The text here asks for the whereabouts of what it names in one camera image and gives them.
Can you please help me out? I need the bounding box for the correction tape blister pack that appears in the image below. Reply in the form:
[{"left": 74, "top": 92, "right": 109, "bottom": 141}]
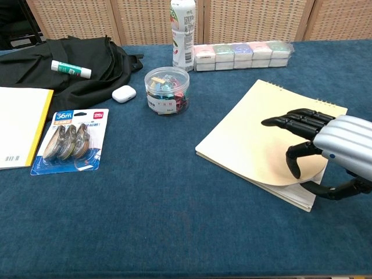
[{"left": 30, "top": 108, "right": 110, "bottom": 176}]

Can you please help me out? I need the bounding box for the white green glue stick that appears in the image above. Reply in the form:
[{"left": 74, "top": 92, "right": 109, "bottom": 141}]
[{"left": 51, "top": 59, "right": 92, "bottom": 79}]

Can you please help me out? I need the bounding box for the white drink bottle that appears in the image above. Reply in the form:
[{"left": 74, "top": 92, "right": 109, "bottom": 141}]
[{"left": 170, "top": 0, "right": 196, "bottom": 73}]

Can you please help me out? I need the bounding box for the blue table cloth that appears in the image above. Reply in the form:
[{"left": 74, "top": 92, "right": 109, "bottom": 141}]
[{"left": 0, "top": 40, "right": 372, "bottom": 279}]

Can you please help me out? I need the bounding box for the clear tub of binder clips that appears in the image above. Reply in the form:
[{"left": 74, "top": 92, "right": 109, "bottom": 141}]
[{"left": 144, "top": 66, "right": 191, "bottom": 116}]

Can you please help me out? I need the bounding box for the cream spiral notepad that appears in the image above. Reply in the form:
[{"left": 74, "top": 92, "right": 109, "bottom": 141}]
[{"left": 195, "top": 79, "right": 349, "bottom": 213}]

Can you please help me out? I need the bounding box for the black chair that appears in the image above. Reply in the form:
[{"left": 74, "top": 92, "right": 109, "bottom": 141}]
[{"left": 0, "top": 0, "right": 47, "bottom": 51}]

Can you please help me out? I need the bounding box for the white book with yellow spine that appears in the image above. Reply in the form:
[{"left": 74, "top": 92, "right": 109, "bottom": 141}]
[{"left": 0, "top": 86, "right": 55, "bottom": 171}]

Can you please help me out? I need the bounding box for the black backpack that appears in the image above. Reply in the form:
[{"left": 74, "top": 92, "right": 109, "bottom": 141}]
[{"left": 0, "top": 35, "right": 145, "bottom": 115}]

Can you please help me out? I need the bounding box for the pack of tissue packets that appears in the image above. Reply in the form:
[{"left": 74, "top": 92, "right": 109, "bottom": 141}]
[{"left": 193, "top": 41, "right": 295, "bottom": 72}]

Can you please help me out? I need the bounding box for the wooden woven folding screen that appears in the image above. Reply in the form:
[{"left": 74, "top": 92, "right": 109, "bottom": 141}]
[{"left": 25, "top": 0, "right": 372, "bottom": 47}]

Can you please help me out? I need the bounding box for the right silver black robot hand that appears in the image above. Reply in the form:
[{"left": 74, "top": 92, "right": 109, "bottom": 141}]
[{"left": 260, "top": 108, "right": 372, "bottom": 201}]

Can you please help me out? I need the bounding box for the white earbuds case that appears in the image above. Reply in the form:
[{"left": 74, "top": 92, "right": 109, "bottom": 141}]
[{"left": 112, "top": 86, "right": 137, "bottom": 103}]

